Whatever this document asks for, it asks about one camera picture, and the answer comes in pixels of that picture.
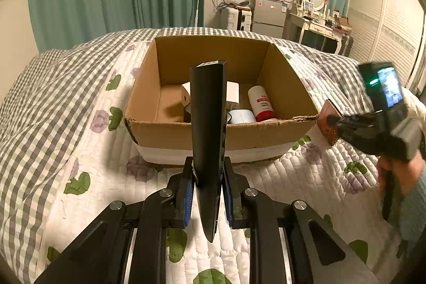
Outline small silver refrigerator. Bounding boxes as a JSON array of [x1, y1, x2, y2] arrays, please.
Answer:
[[251, 0, 287, 38]]

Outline white suitcase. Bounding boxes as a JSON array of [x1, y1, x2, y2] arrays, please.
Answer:
[[220, 6, 252, 32]]

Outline brown cardboard box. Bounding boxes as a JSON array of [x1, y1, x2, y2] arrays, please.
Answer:
[[124, 36, 318, 165]]

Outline white floral quilted mat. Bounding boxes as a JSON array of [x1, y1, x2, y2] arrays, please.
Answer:
[[38, 36, 400, 283]]

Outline brown patterned card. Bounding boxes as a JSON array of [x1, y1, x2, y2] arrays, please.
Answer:
[[316, 99, 342, 146]]

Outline white slatted wardrobe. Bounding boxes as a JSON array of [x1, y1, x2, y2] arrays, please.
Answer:
[[347, 0, 425, 86]]

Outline person's right hand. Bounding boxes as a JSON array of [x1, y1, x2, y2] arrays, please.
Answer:
[[377, 149, 425, 195]]

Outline white bottle red cap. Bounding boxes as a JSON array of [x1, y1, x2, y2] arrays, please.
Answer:
[[248, 86, 275, 122]]

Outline white dressing table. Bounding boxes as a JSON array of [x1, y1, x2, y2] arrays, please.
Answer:
[[282, 14, 350, 56]]

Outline black square box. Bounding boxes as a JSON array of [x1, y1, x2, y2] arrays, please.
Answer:
[[183, 104, 191, 122]]

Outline teal sweater forearm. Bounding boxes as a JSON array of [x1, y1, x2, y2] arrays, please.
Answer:
[[399, 168, 426, 241]]

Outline white handheld device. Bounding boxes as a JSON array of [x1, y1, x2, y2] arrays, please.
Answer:
[[181, 81, 240, 111]]

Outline grey checkered bed cover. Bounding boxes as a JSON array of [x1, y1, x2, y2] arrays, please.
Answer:
[[0, 27, 417, 284]]

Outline action camera with screen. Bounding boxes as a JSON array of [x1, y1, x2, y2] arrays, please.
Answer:
[[358, 62, 408, 131]]

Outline black tv remote control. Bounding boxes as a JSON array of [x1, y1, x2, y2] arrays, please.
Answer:
[[190, 60, 227, 242]]

